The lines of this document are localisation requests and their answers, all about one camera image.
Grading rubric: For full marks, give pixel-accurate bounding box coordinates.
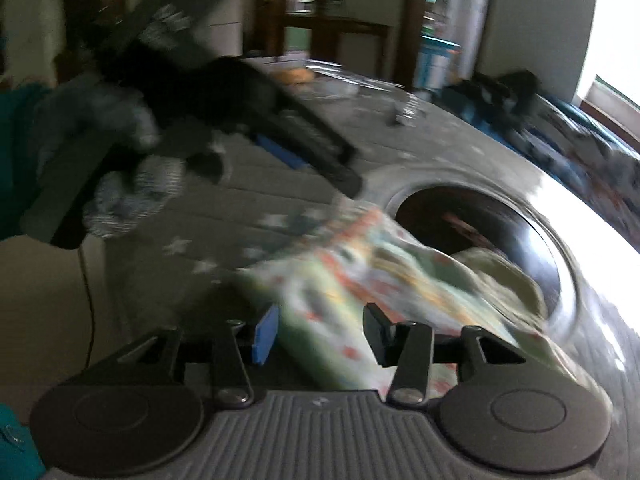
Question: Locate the colourful patterned child's garment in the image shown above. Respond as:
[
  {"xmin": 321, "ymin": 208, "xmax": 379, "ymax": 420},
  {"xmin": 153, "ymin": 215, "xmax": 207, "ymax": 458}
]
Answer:
[{"xmin": 239, "ymin": 202, "xmax": 612, "ymax": 406}]

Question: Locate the orange bread roll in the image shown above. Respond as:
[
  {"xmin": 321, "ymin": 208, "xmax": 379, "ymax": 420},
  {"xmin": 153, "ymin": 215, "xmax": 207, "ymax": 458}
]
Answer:
[{"xmin": 271, "ymin": 67, "xmax": 314, "ymax": 84}]

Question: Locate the clear plastic tray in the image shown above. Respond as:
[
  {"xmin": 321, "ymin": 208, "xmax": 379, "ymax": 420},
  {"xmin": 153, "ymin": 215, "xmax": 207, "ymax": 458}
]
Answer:
[{"xmin": 267, "ymin": 58, "xmax": 402, "ymax": 101}]

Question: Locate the black marker pen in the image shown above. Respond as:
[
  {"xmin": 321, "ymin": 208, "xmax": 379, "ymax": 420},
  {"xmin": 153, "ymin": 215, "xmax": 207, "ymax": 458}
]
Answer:
[{"xmin": 392, "ymin": 93, "xmax": 421, "ymax": 127}]

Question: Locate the dark wooden desk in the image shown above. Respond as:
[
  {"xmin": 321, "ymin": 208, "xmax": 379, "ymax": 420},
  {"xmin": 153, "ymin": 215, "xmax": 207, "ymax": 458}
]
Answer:
[{"xmin": 283, "ymin": 13, "xmax": 390, "ymax": 77}]

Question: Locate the blue white cabinet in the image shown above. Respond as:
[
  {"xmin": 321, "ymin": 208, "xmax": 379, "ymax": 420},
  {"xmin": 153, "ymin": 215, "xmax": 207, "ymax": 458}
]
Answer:
[{"xmin": 413, "ymin": 35, "xmax": 460, "ymax": 91}]

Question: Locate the blue sofa bench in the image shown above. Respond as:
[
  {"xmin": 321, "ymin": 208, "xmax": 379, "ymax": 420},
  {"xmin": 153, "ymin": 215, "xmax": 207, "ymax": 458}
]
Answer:
[{"xmin": 439, "ymin": 79, "xmax": 640, "ymax": 256}]

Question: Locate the black backpack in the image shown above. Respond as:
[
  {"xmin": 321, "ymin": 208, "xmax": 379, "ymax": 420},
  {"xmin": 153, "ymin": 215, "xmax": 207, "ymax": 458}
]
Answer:
[{"xmin": 438, "ymin": 70, "xmax": 540, "ymax": 133}]

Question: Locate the butterfly print cushion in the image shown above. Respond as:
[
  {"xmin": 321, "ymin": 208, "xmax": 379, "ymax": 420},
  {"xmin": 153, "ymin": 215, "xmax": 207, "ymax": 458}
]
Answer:
[{"xmin": 525, "ymin": 96, "xmax": 639, "ymax": 247}]

